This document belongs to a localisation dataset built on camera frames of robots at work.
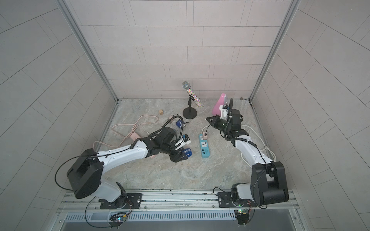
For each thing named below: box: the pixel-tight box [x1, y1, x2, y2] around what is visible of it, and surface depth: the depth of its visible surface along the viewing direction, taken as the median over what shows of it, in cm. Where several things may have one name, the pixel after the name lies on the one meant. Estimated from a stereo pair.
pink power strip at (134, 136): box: [130, 131, 142, 142], surface depth 95 cm
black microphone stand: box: [182, 94, 198, 120], surface depth 109 cm
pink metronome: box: [211, 92, 227, 116], surface depth 99 cm
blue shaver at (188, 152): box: [183, 148, 193, 158], surface depth 79 cm
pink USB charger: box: [202, 131, 208, 141], surface depth 90 cm
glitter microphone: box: [182, 80, 205, 109], surface depth 91 cm
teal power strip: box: [198, 131, 211, 158], surface depth 91 cm
